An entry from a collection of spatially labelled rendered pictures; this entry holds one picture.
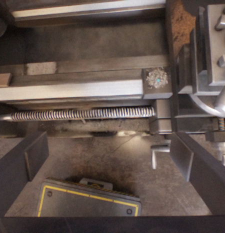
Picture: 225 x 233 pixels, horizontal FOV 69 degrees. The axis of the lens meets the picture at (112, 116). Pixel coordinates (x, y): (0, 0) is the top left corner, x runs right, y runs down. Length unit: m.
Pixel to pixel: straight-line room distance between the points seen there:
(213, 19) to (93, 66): 0.43
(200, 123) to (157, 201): 1.05
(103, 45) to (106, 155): 0.94
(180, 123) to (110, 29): 0.55
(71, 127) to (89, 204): 0.53
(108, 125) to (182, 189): 0.86
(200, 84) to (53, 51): 0.69
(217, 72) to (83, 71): 0.48
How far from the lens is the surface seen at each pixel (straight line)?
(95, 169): 1.50
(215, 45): 0.40
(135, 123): 1.05
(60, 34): 0.93
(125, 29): 0.89
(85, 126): 1.08
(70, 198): 1.27
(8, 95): 0.80
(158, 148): 0.71
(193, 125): 0.62
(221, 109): 0.30
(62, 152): 1.57
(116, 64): 0.68
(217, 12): 0.44
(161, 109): 0.67
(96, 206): 1.24
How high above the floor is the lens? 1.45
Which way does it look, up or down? 81 degrees down
